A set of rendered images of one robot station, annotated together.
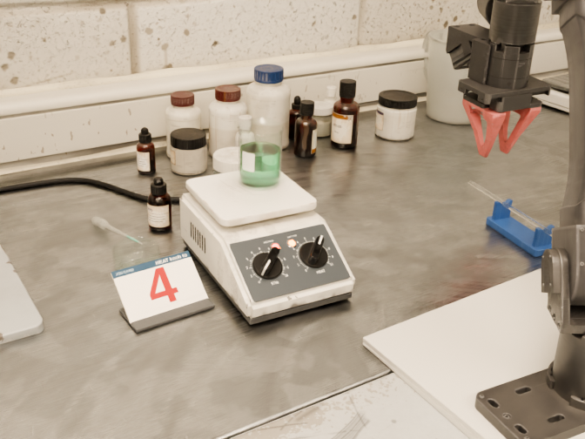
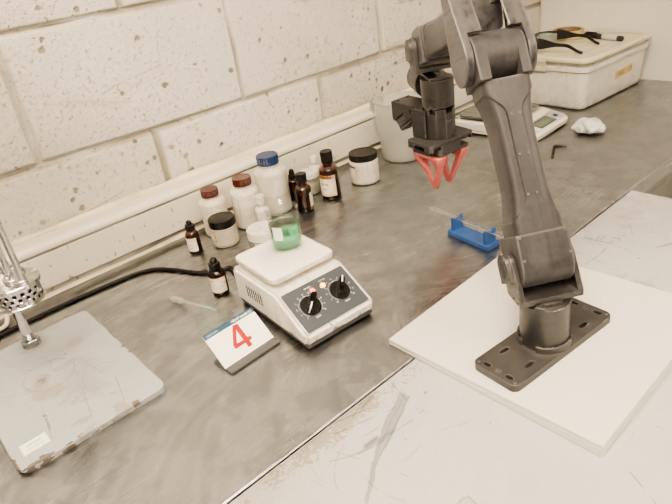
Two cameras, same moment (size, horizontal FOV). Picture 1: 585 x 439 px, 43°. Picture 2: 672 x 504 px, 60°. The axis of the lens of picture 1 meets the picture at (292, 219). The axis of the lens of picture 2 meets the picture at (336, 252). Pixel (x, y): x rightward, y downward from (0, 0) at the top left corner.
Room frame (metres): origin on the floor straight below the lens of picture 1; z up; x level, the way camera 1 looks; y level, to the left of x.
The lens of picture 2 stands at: (-0.05, 0.04, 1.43)
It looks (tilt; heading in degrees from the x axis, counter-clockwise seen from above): 29 degrees down; 355
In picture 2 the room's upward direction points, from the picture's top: 8 degrees counter-clockwise
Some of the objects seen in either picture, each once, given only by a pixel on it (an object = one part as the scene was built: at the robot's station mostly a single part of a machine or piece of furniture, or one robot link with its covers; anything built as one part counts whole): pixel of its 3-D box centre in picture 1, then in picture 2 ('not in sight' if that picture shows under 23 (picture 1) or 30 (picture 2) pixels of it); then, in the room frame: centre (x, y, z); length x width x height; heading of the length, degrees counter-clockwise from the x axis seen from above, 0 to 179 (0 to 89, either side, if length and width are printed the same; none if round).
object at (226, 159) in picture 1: (235, 182); (266, 246); (0.90, 0.08, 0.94); 0.06 x 0.06 x 0.08
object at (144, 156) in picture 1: (145, 149); (192, 235); (1.02, 0.22, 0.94); 0.03 x 0.03 x 0.07
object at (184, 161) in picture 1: (188, 151); (223, 229); (1.03, 0.16, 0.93); 0.05 x 0.05 x 0.06
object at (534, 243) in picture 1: (521, 226); (472, 231); (0.85, -0.30, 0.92); 0.10 x 0.03 x 0.04; 25
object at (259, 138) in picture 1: (260, 152); (283, 225); (0.80, 0.04, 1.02); 0.06 x 0.05 x 0.08; 178
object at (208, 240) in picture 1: (258, 236); (297, 284); (0.75, 0.04, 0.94); 0.22 x 0.13 x 0.08; 29
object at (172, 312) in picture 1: (163, 289); (241, 339); (0.66, 0.13, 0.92); 0.09 x 0.06 x 0.04; 126
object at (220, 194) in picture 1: (250, 193); (283, 256); (0.78, 0.05, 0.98); 0.12 x 0.12 x 0.01; 29
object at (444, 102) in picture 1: (453, 75); (397, 126); (1.35, -0.29, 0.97); 0.18 x 0.13 x 0.15; 32
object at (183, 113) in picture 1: (183, 124); (214, 210); (1.09, 0.18, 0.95); 0.06 x 0.06 x 0.10
